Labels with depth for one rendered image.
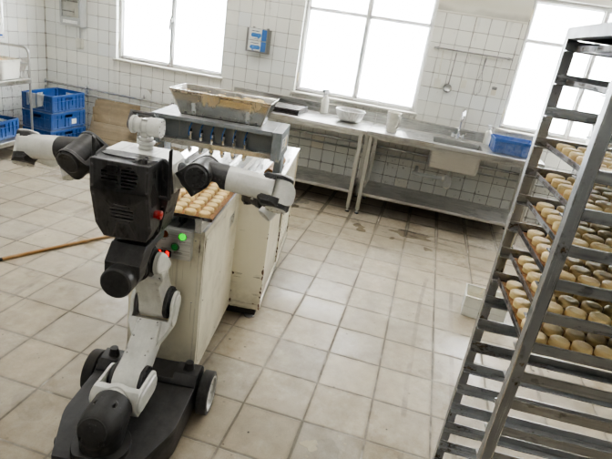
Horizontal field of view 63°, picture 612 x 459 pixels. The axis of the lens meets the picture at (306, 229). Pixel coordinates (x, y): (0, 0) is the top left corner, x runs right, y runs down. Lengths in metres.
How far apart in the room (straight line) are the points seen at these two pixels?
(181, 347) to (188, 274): 0.39
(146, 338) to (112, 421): 0.40
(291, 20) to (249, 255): 3.59
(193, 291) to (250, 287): 0.77
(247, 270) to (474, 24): 3.78
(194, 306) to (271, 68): 4.12
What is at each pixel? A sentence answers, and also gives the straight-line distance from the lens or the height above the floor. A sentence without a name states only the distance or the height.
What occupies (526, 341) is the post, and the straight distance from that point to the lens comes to 1.38.
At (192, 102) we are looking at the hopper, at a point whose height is 1.26.
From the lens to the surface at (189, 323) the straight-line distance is 2.44.
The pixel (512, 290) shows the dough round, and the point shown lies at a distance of 1.69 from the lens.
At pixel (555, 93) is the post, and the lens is 1.66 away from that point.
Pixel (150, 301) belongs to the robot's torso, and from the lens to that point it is 2.24.
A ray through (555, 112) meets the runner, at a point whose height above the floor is 1.59.
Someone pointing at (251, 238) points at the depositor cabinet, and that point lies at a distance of 2.93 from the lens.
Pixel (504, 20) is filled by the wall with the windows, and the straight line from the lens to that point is 5.82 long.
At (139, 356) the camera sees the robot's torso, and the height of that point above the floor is 0.37.
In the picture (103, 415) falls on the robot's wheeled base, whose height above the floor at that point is 0.35.
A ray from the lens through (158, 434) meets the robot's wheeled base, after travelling 2.20.
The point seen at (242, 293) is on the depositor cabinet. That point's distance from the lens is 3.10.
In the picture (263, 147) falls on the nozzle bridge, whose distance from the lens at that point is 2.85.
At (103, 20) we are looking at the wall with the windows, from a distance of 7.05.
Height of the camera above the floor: 1.70
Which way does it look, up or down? 21 degrees down
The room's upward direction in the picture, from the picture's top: 9 degrees clockwise
